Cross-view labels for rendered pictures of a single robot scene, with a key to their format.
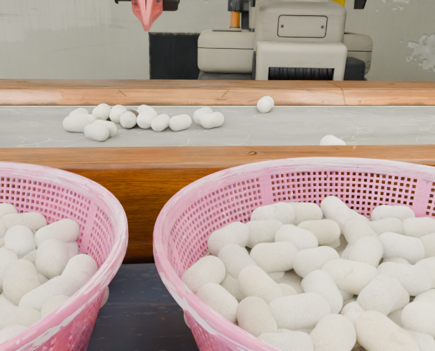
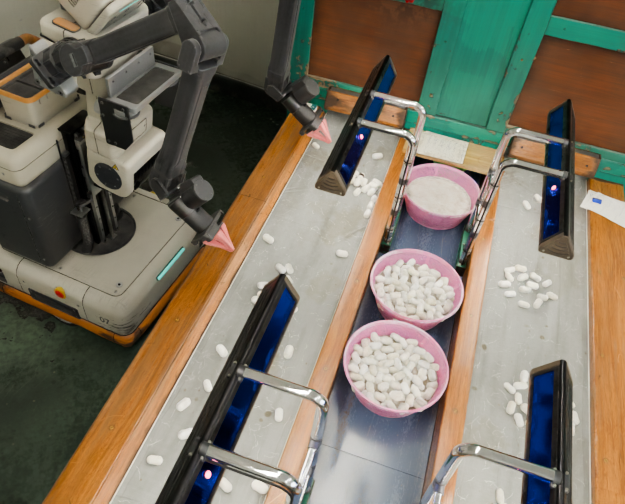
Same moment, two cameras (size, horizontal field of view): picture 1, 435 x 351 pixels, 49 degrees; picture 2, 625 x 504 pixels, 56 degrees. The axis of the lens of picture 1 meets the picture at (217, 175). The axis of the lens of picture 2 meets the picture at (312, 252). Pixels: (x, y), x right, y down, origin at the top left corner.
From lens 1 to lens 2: 1.54 m
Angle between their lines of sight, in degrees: 64
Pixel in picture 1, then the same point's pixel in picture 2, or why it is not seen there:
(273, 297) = (416, 309)
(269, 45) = (130, 161)
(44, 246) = (386, 339)
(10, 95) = (198, 329)
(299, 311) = (422, 308)
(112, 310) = not seen: hidden behind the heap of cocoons
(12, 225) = (369, 345)
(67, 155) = (342, 323)
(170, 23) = not seen: outside the picture
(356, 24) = not seen: outside the picture
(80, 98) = (215, 301)
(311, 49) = (150, 146)
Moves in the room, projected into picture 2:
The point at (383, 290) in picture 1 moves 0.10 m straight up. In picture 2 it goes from (422, 294) to (430, 271)
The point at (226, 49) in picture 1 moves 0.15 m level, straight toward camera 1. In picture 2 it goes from (37, 159) to (75, 174)
